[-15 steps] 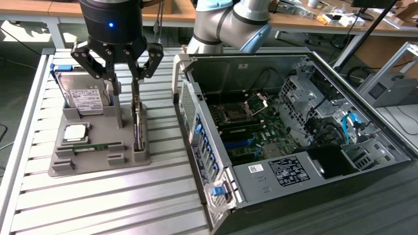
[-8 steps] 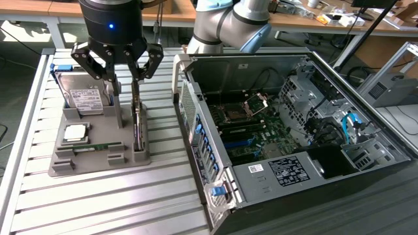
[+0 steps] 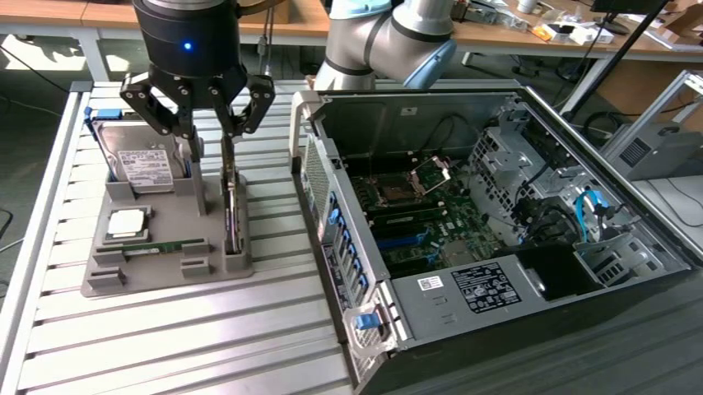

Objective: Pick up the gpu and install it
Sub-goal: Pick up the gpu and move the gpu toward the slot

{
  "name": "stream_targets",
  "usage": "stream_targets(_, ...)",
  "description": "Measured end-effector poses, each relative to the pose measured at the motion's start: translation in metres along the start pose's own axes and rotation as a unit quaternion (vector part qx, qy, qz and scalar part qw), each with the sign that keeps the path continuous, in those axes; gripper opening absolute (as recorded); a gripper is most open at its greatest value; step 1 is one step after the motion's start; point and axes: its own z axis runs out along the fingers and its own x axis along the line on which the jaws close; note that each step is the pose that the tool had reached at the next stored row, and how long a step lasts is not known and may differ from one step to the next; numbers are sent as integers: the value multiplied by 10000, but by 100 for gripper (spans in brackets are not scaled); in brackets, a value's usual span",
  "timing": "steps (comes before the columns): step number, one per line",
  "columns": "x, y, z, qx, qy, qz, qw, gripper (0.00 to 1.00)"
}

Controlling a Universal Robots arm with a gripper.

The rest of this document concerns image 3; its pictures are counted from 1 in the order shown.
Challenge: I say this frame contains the silver CPU chip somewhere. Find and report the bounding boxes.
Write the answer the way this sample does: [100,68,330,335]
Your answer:
[106,210,151,239]

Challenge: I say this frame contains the open grey PC case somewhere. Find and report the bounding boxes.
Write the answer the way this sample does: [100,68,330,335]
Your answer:
[288,80,694,395]

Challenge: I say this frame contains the silver chipset heat sink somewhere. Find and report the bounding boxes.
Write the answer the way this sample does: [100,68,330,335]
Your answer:
[440,241,478,267]

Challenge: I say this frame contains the graphics card with black fan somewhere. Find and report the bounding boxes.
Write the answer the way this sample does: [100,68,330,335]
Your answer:
[218,135,247,255]

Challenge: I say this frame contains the blue disk wire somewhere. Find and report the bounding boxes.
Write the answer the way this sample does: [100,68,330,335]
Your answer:
[573,185,610,249]

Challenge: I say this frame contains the aluminium profile frame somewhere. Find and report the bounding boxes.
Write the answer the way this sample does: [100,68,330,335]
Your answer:
[626,68,703,137]

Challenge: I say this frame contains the white orange small box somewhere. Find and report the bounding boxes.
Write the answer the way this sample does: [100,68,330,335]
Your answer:
[533,22,577,43]

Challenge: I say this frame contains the black stand pole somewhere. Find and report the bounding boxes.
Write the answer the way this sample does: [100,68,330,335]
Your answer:
[559,0,675,123]

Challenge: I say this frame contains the grey computer tower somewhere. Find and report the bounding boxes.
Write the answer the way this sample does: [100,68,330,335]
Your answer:
[601,121,703,182]

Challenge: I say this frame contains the CPU socket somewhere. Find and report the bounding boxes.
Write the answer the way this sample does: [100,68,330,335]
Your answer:
[372,174,427,207]

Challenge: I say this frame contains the blue expansion slot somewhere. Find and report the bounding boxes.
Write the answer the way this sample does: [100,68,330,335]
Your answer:
[376,232,439,250]

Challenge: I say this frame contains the perforated metal drive cage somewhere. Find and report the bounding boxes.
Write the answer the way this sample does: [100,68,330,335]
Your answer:
[470,123,557,231]

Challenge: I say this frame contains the hard disk in blue carrier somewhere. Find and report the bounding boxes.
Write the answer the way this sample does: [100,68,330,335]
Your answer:
[84,105,191,194]

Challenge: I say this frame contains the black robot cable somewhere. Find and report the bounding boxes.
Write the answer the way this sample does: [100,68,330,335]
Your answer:
[256,10,275,83]

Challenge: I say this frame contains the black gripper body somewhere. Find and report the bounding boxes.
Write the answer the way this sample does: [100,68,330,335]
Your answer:
[134,0,248,112]

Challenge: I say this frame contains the brown cardboard box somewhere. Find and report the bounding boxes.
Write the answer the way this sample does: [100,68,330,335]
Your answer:
[240,0,291,24]

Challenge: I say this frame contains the black power cable bundle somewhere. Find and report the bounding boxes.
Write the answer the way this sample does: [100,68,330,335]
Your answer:
[510,196,578,248]

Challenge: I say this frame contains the black monitor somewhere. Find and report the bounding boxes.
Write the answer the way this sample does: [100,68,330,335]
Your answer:
[590,0,669,35]

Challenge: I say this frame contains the thin black case wire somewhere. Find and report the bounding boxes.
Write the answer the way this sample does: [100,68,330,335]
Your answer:
[426,113,478,156]

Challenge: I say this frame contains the green motherboard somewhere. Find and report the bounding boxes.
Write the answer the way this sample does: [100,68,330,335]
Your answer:
[348,158,505,279]

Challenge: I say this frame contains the grey metal device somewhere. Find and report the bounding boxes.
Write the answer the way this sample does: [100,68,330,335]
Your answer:
[463,0,505,24]

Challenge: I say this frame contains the green RAM stick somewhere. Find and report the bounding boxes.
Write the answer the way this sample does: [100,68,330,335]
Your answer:
[122,240,203,255]

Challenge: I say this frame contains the grey parts rack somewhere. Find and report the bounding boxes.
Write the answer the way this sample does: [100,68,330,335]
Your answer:
[80,135,258,298]

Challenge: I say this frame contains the wooden desk white frame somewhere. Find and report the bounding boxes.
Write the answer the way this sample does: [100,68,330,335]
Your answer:
[0,0,331,83]
[452,0,703,120]

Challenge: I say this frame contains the grey disk bay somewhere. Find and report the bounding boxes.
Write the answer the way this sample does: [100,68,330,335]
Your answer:
[573,230,669,288]

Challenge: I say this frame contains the metal socket cover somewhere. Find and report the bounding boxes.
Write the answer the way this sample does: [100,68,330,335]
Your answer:
[410,156,452,197]

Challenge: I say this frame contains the grey power supply unit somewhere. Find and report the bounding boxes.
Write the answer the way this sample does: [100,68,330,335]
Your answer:
[388,253,549,342]

